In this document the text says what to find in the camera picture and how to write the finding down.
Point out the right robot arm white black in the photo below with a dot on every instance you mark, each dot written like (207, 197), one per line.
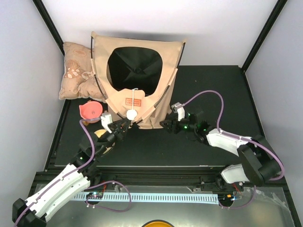
(258, 161)

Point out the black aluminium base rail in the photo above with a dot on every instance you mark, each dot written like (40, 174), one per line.
(205, 178)

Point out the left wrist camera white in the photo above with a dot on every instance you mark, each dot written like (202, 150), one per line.
(106, 120)

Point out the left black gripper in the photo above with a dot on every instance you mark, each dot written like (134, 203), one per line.
(116, 127)

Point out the beige patterned pillow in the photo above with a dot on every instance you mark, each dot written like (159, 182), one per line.
(78, 80)

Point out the yellow pet bowl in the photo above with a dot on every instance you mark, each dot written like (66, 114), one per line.
(105, 142)

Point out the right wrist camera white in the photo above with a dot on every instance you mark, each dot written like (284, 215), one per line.
(178, 108)

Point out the small electronics board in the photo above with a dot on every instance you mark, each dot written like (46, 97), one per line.
(94, 195)

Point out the white fluffy pompom toy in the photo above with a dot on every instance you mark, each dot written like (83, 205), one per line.
(132, 113)

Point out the white slotted cable duct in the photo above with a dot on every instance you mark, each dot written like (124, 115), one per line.
(152, 197)

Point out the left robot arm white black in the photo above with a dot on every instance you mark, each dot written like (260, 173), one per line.
(77, 176)

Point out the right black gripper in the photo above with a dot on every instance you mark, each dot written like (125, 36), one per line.
(171, 123)

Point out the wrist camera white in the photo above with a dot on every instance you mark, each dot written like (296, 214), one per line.
(178, 108)
(106, 120)

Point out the right black frame post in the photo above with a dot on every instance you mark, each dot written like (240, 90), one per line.
(277, 9)

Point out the black frame post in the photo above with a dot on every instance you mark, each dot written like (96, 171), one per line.
(49, 23)
(277, 9)

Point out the yellow round object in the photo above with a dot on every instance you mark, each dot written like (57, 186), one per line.
(157, 223)

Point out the black tent pole two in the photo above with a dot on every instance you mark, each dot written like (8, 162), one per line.
(155, 107)

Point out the beige pet tent fabric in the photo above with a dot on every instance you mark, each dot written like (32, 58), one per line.
(120, 65)

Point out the left black frame post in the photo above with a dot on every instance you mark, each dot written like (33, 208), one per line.
(49, 23)

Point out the pink pet bowl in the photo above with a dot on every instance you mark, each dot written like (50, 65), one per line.
(91, 111)

